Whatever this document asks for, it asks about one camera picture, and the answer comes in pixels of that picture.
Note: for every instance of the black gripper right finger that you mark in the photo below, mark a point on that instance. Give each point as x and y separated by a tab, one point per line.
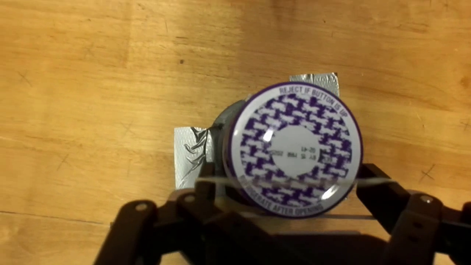
421	229

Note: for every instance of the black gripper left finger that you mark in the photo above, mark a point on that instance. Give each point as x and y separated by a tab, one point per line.
162	229

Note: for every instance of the dark bottle with purple-white lid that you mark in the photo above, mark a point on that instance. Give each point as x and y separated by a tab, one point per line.
294	147

